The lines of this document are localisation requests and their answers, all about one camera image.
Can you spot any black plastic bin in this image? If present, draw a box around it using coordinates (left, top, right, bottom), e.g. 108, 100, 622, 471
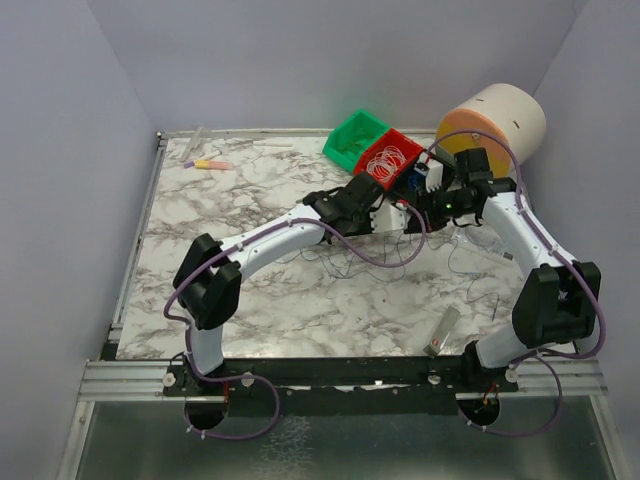
389, 161, 424, 206

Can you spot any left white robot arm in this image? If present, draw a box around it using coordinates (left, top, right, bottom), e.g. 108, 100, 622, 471
170, 173, 384, 374

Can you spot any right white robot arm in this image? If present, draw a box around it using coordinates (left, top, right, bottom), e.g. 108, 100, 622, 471
418, 148, 601, 369

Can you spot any clear protractor packet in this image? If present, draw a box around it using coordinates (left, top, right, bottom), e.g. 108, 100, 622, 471
458, 227, 514, 262

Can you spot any red plastic bin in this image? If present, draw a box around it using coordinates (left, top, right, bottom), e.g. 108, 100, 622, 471
353, 128, 424, 191

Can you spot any green plastic bin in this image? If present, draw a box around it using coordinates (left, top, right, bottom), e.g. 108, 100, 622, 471
322, 109, 390, 173

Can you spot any large beige cylinder drum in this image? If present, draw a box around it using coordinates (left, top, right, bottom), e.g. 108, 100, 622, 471
436, 83, 547, 177

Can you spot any small grey staples box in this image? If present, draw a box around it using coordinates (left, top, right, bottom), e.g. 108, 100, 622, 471
423, 306, 460, 357

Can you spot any pink yellow marker pen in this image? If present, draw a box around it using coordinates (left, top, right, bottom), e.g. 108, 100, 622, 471
183, 160, 233, 171

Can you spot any clear plastic tube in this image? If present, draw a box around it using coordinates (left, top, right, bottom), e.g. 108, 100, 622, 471
181, 126, 208, 163

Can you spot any black mounting base bar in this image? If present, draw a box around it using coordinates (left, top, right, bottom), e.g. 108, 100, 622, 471
163, 353, 518, 416

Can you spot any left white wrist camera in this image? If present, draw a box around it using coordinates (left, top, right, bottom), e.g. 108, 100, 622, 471
369, 200, 410, 234

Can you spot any white coiled cable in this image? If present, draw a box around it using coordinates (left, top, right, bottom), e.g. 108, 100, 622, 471
365, 144, 407, 180

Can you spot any green coiled cable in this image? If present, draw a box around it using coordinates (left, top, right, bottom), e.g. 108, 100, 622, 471
337, 134, 374, 154

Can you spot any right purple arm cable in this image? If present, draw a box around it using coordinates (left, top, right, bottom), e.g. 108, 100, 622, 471
424, 128, 609, 439

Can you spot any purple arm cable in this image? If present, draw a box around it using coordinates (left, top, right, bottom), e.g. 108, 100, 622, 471
164, 199, 427, 441
424, 128, 609, 439

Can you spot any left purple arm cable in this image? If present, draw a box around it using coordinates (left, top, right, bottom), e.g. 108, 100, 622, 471
164, 199, 427, 441

